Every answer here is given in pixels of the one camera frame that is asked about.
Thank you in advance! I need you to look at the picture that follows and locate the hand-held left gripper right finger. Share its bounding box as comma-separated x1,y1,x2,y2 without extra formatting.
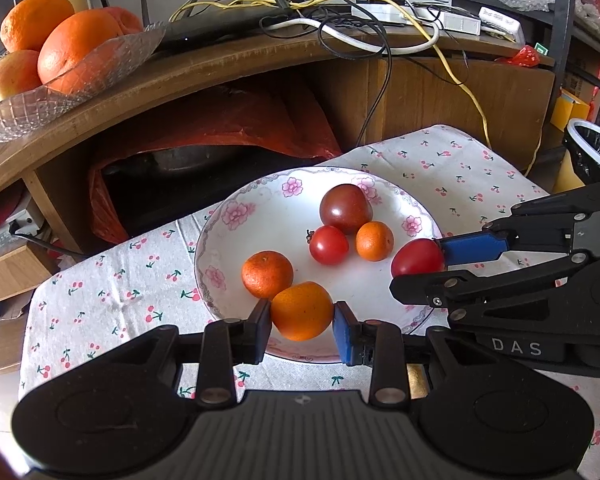
332,302,486,407

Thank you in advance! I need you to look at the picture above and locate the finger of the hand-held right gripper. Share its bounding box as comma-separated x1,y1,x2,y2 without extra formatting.
389,251,589,324
436,179,600,266

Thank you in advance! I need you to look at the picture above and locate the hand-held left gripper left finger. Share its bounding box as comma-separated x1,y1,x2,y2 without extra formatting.
112,300,274,407

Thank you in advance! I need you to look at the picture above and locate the red oval tomato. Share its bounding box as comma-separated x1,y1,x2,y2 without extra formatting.
391,238,447,279

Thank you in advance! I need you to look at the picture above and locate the smooth light orange mandarin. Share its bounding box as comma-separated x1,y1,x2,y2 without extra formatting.
270,281,335,342

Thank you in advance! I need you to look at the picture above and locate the rough-skinned small mandarin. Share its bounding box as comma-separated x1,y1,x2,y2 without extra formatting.
241,250,295,301

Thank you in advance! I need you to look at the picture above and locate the small orange kumquat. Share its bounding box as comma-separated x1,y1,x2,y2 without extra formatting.
355,221,396,262

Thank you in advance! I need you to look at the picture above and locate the red cherry tomato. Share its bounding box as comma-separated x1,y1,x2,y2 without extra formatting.
307,225,350,266

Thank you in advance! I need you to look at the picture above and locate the white bowl with pink flowers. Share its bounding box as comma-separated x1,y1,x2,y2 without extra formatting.
194,166,443,364

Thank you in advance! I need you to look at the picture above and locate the large dark red tomato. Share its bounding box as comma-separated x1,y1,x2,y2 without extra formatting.
319,184,375,236

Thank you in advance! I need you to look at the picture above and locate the yellow trash bin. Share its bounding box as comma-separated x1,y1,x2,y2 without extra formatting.
550,119,600,196

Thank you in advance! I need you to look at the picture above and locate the cherry print tablecloth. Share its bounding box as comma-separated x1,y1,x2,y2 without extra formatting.
17,124,600,480

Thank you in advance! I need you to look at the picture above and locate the wooden media cabinet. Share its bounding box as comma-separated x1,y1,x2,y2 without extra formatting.
0,2,557,377

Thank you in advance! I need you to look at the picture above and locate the yellow cardboard box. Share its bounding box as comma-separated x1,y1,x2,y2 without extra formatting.
550,88,592,132

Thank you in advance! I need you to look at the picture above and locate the red ornament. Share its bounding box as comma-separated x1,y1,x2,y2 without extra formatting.
497,44,541,69

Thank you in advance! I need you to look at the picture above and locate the red plastic bag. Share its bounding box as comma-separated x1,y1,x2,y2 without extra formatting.
87,87,344,246

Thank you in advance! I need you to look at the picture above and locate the white power strip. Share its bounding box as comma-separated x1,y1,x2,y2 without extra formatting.
414,7,482,37
350,0,417,26

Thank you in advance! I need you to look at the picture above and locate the white vented network box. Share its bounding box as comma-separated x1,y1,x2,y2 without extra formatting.
479,6,526,44

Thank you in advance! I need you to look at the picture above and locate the black metal shelf rack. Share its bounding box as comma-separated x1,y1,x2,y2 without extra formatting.
450,0,600,127

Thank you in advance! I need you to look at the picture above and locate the clear glass fruit plate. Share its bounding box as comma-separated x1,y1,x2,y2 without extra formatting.
0,21,169,145

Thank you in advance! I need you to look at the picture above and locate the black router with antennas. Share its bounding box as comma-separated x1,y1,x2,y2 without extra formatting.
91,0,329,54

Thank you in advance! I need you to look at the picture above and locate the large orange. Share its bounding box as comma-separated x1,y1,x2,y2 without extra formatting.
36,9,126,96
0,0,76,54

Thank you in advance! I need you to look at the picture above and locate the reddish orange fruit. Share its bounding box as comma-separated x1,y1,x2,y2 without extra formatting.
102,6,145,36

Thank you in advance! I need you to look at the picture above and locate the yellow red apple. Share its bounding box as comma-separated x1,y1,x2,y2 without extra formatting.
0,49,44,116

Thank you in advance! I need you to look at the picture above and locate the tangle of cables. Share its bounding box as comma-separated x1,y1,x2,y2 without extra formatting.
170,0,544,177

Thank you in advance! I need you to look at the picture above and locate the black cable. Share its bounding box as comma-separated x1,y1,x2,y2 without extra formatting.
259,9,395,147

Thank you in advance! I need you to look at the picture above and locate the white cable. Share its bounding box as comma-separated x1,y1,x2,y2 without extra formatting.
260,16,441,56

